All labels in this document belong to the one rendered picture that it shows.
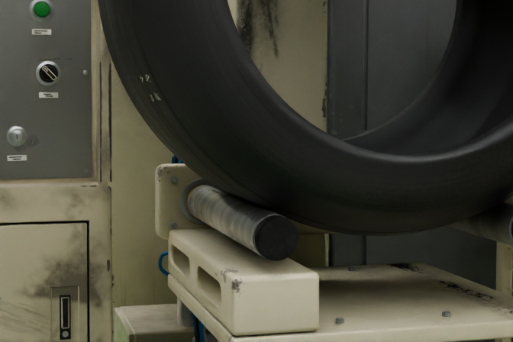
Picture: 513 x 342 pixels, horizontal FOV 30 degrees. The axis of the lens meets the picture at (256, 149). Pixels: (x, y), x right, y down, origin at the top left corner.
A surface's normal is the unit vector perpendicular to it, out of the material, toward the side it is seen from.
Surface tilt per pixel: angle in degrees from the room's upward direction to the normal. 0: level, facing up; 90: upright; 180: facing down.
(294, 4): 90
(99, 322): 90
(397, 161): 100
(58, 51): 90
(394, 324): 0
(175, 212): 90
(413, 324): 0
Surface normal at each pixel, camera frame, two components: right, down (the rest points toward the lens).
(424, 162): 0.27, 0.23
